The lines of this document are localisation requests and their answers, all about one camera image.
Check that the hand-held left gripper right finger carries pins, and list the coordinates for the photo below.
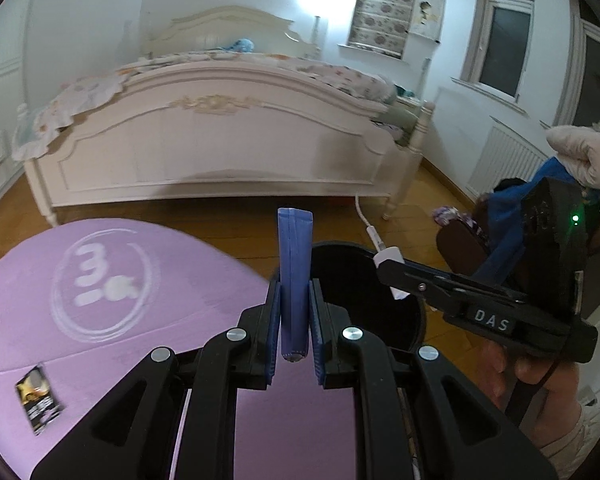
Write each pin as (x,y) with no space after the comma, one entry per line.
(317,335)

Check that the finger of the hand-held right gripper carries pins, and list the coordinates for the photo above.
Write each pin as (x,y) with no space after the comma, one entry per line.
(455,287)

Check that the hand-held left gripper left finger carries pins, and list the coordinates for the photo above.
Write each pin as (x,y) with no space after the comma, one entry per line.
(272,335)

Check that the purple snack packet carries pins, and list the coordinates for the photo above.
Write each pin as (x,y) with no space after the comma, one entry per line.
(294,280)

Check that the black trash bin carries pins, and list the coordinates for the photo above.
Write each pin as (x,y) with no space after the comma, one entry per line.
(350,270)

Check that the person's right hand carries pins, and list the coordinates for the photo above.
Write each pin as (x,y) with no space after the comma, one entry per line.
(535,375)

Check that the brown chair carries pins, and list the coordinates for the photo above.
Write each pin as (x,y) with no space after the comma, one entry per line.
(460,250)

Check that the blue cloth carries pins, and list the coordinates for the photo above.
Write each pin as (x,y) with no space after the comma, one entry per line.
(505,220)

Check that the purple floral slipper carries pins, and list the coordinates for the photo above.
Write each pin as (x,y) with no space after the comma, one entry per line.
(450,215)

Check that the white radiator cover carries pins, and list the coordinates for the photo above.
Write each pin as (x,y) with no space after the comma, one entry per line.
(510,160)

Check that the pale pink cloth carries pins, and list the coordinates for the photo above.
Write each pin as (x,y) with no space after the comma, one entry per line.
(585,155)

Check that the green pillow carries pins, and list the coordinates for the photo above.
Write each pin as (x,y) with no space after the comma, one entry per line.
(397,120)

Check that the cream carved bed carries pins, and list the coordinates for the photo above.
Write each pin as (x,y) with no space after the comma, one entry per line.
(220,150)

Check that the purple round tablecloth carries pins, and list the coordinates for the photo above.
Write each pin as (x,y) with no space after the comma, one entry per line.
(80,320)

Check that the white framed window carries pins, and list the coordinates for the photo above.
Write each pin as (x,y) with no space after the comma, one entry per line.
(502,45)

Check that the black and gold packet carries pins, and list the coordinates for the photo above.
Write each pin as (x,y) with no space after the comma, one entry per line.
(37,400)

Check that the floral window blind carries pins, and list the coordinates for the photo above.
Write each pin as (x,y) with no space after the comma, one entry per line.
(385,7)

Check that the blue plush toy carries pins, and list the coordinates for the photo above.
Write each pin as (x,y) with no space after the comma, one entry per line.
(241,45)

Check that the floral bed blanket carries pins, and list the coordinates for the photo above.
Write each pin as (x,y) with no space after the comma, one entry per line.
(90,87)

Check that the wall poster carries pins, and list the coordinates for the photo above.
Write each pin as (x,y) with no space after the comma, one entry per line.
(427,15)

